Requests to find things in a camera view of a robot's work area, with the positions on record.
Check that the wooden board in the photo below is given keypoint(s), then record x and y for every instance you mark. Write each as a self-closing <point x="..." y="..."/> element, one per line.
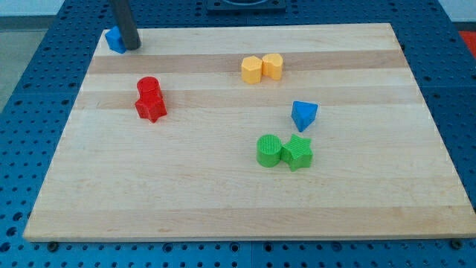
<point x="379" y="169"/>

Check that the blue triangle block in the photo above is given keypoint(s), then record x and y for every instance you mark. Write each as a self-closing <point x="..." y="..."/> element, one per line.
<point x="303" y="114"/>

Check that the green cylinder block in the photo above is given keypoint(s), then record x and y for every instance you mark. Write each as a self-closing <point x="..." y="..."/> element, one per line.
<point x="269" y="150"/>

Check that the green star block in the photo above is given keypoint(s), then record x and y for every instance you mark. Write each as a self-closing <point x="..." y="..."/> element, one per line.
<point x="297" y="152"/>

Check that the yellow hexagon block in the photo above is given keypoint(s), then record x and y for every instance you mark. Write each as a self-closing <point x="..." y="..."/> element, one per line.
<point x="251" y="69"/>

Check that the yellow heart block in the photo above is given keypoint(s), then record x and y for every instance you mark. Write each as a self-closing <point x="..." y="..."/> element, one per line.
<point x="272" y="66"/>

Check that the red star block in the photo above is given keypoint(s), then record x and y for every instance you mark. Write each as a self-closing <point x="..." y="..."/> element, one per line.
<point x="151" y="106"/>

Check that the red cylinder block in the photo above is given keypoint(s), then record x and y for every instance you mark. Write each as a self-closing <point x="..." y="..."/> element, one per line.
<point x="149" y="87"/>

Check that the blue cube block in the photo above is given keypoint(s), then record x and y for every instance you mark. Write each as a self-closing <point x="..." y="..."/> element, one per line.
<point x="114" y="40"/>

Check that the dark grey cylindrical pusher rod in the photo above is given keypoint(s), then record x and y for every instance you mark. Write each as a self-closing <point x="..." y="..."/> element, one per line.
<point x="123" y="15"/>

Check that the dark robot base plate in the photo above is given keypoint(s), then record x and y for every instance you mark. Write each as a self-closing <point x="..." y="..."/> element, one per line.
<point x="244" y="5"/>

